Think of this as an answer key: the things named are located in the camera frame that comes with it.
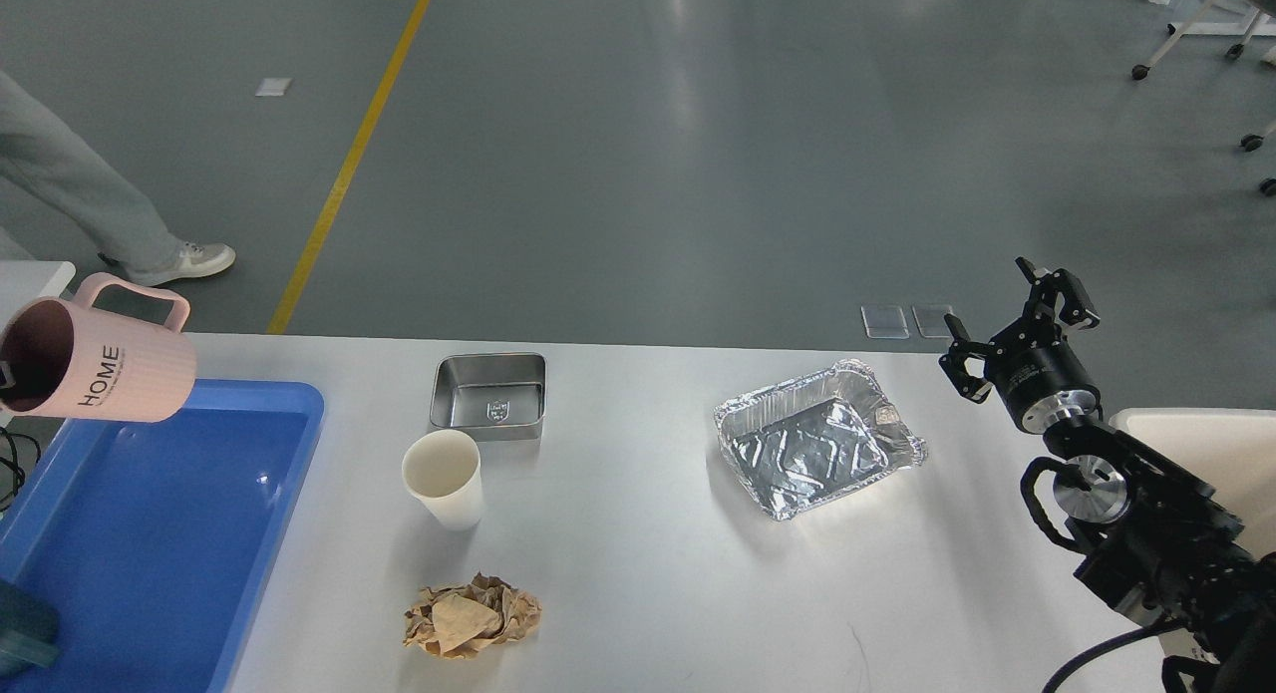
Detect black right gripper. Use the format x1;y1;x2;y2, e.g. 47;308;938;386
939;257;1102;435

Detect stainless steel rectangular container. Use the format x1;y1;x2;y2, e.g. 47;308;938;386
429;352;546;442

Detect pink ribbed mug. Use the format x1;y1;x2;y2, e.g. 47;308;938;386
1;273;197;422

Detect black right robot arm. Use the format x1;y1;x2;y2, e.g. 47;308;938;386
939;257;1275;692

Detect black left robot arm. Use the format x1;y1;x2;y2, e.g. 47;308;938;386
1;425;43;516

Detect clear floor plate right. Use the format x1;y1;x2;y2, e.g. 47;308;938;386
911;305;954;339

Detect clear floor plate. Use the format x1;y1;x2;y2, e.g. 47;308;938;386
911;305;954;339
860;305;910;339

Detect clear floor plate left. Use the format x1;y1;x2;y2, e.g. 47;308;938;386
860;305;910;339

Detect cream plastic bin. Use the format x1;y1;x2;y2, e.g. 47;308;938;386
1111;408;1275;556

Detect aluminium foil tray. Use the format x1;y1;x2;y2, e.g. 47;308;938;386
715;360;929;521

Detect white paper cup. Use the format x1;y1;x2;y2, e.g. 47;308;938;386
401;429;484;532

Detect crumpled brown paper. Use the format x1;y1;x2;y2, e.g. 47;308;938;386
402;573;544;660

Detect blue plastic tray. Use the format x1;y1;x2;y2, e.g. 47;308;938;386
3;379;325;692

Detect person in grey trousers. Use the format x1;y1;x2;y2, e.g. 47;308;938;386
1;74;237;287

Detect white side table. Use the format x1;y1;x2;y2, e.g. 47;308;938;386
1;260;77;325

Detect teal sponge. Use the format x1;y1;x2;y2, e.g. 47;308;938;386
1;579;60;679

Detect white wheeled frame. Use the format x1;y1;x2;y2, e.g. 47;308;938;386
1132;0;1276;195

